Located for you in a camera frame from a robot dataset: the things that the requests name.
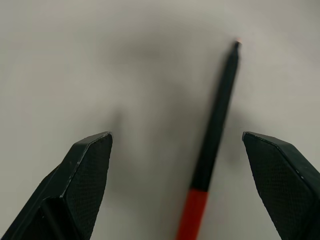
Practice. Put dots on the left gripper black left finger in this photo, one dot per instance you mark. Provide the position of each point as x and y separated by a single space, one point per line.
82 180

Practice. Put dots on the black marker with red cap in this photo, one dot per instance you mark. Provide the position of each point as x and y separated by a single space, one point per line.
217 125

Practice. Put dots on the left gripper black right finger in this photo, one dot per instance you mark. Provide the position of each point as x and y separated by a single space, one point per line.
282 180

